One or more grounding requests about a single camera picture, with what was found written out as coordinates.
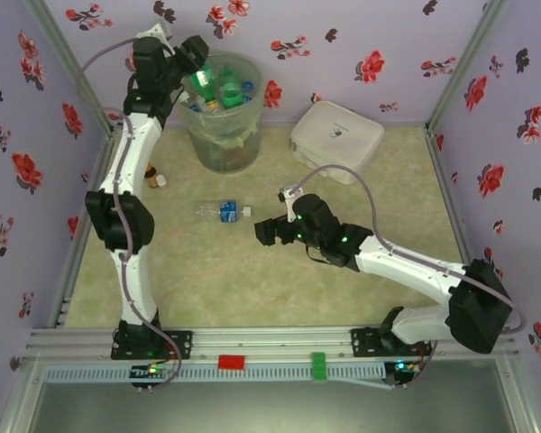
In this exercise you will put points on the green bottle white label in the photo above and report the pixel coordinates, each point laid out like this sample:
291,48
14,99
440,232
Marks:
204,85

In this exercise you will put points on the green plastic bottle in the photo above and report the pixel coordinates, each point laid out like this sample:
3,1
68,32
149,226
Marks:
231,92

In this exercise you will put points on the blue label bottle white cap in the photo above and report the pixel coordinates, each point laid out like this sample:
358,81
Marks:
227,211

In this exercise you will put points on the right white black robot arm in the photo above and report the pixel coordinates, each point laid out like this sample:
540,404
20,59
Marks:
406,266

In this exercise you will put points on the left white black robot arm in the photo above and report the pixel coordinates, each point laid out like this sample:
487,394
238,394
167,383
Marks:
131,149

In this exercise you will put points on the green plastic bin liner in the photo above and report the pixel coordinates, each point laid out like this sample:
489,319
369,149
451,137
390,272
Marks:
221,131

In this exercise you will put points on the translucent grey waste bin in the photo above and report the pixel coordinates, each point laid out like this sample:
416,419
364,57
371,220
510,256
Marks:
225,155

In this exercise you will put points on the white zip pouch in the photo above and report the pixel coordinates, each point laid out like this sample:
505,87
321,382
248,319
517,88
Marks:
338,131

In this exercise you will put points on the brown bottle orange cap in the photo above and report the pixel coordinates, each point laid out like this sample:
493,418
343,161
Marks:
152,180

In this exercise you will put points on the small bottle white cap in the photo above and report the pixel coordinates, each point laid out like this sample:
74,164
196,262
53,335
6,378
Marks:
162,182

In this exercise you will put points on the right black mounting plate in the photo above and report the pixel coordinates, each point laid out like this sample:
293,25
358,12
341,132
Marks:
365,343

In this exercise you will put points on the black mounting plate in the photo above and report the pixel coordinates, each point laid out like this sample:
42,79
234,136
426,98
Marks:
180,345
365,343

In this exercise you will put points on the green plastic block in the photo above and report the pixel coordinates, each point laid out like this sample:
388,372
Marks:
319,366

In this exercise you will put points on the red plastic block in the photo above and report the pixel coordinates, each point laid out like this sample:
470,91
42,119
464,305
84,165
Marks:
231,362

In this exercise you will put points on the right circuit board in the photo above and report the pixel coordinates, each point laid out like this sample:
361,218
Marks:
403,367

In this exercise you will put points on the circuit board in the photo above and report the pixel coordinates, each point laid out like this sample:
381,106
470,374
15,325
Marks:
151,371
403,367

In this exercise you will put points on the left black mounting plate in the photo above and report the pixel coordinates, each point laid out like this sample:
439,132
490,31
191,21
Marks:
180,345

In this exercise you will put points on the left circuit board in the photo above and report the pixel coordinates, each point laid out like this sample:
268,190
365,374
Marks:
151,371

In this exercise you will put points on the aluminium side rail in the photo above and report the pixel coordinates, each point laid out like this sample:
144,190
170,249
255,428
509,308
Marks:
100,158
446,180

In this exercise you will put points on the aluminium frame post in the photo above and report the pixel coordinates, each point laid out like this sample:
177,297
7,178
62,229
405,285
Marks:
56,36
520,401
463,67
20,397

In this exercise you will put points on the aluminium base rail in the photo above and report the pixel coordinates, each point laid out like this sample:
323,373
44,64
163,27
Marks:
270,345

